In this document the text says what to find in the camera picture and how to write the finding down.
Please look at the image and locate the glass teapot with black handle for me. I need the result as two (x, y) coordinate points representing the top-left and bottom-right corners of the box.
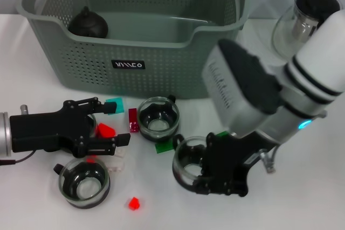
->
(271, 0), (343, 60)

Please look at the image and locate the gripper cable with connector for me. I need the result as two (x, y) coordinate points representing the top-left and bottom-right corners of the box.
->
(0, 104), (37, 166)
(257, 143), (282, 174)

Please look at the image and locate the right gripper cable with connector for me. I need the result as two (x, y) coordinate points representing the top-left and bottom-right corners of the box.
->
(257, 143), (282, 174)

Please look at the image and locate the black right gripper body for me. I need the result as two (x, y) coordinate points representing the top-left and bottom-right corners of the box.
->
(201, 132), (278, 197)

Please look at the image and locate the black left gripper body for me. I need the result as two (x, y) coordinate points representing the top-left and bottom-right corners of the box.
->
(9, 98), (95, 158)

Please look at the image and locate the grey perforated storage bin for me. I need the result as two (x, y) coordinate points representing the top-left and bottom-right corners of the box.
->
(16, 0), (250, 99)

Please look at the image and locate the black ceramic teapot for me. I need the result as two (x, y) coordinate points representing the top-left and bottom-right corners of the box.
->
(67, 5), (109, 38)

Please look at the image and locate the dark red toy brick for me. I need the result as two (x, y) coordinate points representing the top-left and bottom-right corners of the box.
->
(128, 108), (141, 134)

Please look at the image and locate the left gripper cable with connector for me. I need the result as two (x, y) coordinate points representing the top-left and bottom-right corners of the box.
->
(0, 104), (37, 166)

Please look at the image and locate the teal toy brick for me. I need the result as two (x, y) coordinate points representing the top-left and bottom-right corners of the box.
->
(105, 97), (125, 116)

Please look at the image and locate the red sloped toy brick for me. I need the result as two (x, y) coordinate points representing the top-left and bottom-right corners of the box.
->
(95, 122), (116, 139)

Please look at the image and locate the glass teacup with black base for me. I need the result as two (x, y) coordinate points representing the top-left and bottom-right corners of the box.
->
(85, 113), (98, 141)
(172, 134), (208, 194)
(53, 157), (111, 210)
(136, 94), (181, 143)

